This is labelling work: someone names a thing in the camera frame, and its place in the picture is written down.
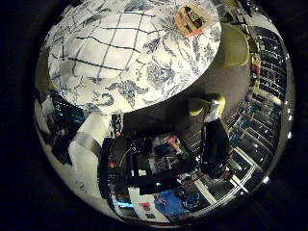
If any white checked cloth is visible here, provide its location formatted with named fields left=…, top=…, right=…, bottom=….
left=47, top=6, right=167, bottom=85

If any blue floral tablecloth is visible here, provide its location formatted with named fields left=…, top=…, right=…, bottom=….
left=44, top=0, right=223, bottom=116

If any white paper sheet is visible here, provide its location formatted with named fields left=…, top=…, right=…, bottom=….
left=127, top=187, right=169, bottom=223

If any olive green chair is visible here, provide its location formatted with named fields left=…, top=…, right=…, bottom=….
left=214, top=22, right=251, bottom=69

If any black shelf rack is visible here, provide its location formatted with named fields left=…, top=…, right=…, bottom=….
left=251, top=26, right=288, bottom=101

